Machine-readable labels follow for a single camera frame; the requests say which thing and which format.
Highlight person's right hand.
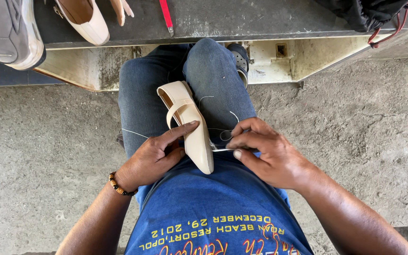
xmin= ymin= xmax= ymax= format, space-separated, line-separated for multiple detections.
xmin=225 ymin=118 xmax=319 ymax=192

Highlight person's left hand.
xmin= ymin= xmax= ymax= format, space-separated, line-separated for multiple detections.
xmin=114 ymin=120 xmax=200 ymax=193

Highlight cream strapped shoe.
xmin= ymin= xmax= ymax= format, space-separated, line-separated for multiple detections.
xmin=157 ymin=81 xmax=214 ymax=175

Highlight metal sewing awl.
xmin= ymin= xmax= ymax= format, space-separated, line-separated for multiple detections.
xmin=209 ymin=141 xmax=261 ymax=153

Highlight white sewing thread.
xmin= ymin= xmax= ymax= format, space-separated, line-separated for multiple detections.
xmin=121 ymin=96 xmax=240 ymax=142

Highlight blue printed t-shirt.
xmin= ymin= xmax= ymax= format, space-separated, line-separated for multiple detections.
xmin=124 ymin=150 xmax=314 ymax=255

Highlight blue denim jeans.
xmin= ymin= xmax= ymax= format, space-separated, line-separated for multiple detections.
xmin=118 ymin=38 xmax=258 ymax=160

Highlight black perforated clog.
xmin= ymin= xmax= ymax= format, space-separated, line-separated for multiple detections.
xmin=227 ymin=43 xmax=250 ymax=89

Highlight cream heeled shoe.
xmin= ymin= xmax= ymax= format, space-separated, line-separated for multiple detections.
xmin=53 ymin=0 xmax=110 ymax=46

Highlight cream shoe part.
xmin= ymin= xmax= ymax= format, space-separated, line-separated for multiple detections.
xmin=110 ymin=0 xmax=135 ymax=27

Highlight dark topped concrete bench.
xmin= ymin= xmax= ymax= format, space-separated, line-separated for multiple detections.
xmin=32 ymin=0 xmax=408 ymax=93

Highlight grey white sneaker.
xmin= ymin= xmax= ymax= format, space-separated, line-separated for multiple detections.
xmin=0 ymin=0 xmax=47 ymax=71

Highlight brown black beaded bracelet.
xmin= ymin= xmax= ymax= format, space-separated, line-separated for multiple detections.
xmin=109 ymin=172 xmax=139 ymax=197

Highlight red handled tool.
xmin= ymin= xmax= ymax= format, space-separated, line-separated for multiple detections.
xmin=159 ymin=0 xmax=175 ymax=37

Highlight black drawstring bag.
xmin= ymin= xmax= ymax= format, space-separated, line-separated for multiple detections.
xmin=314 ymin=0 xmax=408 ymax=33

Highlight red bag cord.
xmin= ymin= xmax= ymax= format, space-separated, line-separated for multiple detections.
xmin=368 ymin=1 xmax=408 ymax=49

